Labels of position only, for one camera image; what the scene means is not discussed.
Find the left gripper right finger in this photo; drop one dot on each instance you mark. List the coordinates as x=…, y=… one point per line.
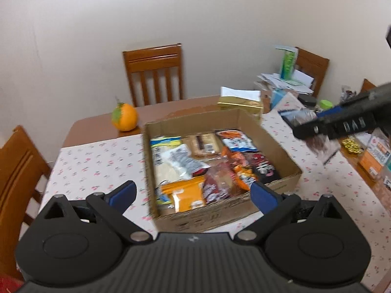
x=277, y=210

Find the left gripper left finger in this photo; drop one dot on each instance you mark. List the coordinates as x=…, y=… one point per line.
x=110, y=208

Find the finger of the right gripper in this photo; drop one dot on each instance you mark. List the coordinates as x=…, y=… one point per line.
x=329, y=127
x=332, y=112

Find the dark clear jerky pouch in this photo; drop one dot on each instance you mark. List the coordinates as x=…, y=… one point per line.
x=323, y=148

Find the black red bull snack packet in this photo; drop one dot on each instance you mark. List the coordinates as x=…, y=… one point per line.
x=262, y=167

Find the brown orange crinkled snack bag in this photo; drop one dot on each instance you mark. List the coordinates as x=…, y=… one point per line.
x=242, y=171

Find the pink red snack packet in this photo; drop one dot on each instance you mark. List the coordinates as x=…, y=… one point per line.
x=219, y=183

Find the white small fish snack pouch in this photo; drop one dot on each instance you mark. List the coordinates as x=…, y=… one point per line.
x=236, y=141

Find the orange snack packet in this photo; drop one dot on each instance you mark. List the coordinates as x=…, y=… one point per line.
x=182, y=196

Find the yellow blue fish strip pack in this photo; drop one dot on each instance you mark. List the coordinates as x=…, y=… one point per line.
x=165, y=172

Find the white clear vacuum snack pack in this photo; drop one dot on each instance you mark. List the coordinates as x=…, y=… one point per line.
x=180, y=158

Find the clear cracker pack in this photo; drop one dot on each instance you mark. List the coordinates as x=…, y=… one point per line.
x=202, y=144

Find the green lid bottle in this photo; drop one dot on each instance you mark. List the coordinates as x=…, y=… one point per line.
x=325, y=105

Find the glass jar with pens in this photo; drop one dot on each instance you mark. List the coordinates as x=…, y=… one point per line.
x=346, y=93

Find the dark lid glass jar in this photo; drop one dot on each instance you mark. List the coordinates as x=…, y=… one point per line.
x=307, y=100

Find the gold foil candies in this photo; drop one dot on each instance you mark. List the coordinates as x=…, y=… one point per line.
x=351, y=145

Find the orange white box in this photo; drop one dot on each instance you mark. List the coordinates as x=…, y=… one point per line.
x=376, y=154

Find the open cardboard box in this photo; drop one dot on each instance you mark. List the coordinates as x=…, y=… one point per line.
x=225, y=211

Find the pile of papers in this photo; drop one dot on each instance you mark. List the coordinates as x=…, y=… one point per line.
x=300, y=82

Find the cherry print tablecloth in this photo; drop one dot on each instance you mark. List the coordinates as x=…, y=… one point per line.
x=95, y=157

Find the right wooden chair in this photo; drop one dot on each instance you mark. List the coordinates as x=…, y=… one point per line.
x=314, y=66

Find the wooden chair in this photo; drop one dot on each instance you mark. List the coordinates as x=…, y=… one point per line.
x=157, y=63
x=314, y=66
x=22, y=167

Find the light blue box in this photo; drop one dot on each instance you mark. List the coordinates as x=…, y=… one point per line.
x=277, y=96

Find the green white carton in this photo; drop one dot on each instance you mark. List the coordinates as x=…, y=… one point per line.
x=288, y=61

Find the gold tissue box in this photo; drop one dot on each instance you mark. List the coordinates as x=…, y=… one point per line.
x=248, y=100

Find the orange with green leaf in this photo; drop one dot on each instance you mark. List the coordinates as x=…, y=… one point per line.
x=124, y=117

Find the left wooden chair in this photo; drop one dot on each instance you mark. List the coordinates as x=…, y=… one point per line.
x=22, y=167

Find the red gift bags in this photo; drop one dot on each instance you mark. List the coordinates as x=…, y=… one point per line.
x=9, y=284

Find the far wooden chair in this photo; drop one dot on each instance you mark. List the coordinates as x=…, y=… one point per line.
x=157, y=63

